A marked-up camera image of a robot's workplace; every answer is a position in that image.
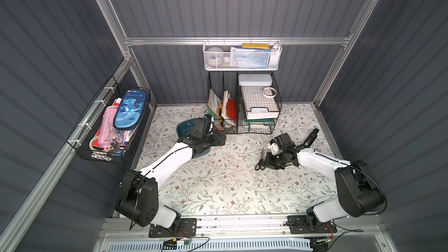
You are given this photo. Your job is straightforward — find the teal plastic storage box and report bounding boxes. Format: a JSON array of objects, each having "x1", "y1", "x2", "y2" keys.
[{"x1": 176, "y1": 118, "x2": 211, "y2": 158}]

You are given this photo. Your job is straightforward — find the black handled scissors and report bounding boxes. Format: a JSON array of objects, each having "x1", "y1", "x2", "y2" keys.
[{"x1": 254, "y1": 149, "x2": 266, "y2": 171}]

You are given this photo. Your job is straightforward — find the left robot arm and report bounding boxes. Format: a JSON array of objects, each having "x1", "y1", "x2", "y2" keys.
[{"x1": 115, "y1": 114, "x2": 226, "y2": 232}]

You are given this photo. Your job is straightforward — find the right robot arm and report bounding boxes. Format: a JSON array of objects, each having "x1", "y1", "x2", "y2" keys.
[{"x1": 255, "y1": 128, "x2": 387, "y2": 230}]

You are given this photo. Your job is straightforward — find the white flat box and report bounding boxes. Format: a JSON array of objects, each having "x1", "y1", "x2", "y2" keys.
[{"x1": 238, "y1": 74, "x2": 273, "y2": 87}]

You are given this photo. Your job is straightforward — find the black stapler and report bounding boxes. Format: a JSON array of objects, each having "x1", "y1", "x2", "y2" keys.
[{"x1": 303, "y1": 128, "x2": 319, "y2": 148}]

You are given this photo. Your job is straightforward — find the red folder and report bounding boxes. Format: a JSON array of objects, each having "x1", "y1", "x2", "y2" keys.
[{"x1": 226, "y1": 98, "x2": 238, "y2": 120}]

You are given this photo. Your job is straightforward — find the white tape roll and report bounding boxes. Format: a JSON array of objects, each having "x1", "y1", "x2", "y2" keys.
[{"x1": 262, "y1": 87, "x2": 277, "y2": 99}]

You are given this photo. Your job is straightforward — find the blue dinosaur pencil case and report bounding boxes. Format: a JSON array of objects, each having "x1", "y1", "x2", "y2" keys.
[{"x1": 113, "y1": 89, "x2": 148, "y2": 131}]

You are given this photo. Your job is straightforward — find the pink pencil case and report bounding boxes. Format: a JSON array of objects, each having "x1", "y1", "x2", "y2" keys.
[{"x1": 98, "y1": 105, "x2": 119, "y2": 151}]

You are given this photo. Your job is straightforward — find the yellow case in basket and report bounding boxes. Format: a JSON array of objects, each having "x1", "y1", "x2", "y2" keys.
[{"x1": 241, "y1": 43, "x2": 270, "y2": 50}]

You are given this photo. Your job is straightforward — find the black wire desk organizer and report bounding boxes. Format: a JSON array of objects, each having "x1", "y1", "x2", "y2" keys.
[{"x1": 207, "y1": 71, "x2": 282, "y2": 134}]

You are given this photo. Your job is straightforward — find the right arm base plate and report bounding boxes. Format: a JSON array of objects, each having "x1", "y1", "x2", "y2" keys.
[{"x1": 285, "y1": 215, "x2": 338, "y2": 235}]

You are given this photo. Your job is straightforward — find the white wire wall basket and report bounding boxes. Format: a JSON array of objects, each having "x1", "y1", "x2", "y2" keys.
[{"x1": 203, "y1": 40, "x2": 282, "y2": 71}]

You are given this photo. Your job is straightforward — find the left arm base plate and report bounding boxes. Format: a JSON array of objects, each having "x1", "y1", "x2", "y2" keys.
[{"x1": 148, "y1": 218, "x2": 197, "y2": 239}]

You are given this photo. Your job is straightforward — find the black wire side basket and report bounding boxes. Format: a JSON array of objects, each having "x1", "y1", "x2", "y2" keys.
[{"x1": 67, "y1": 78, "x2": 151, "y2": 165}]

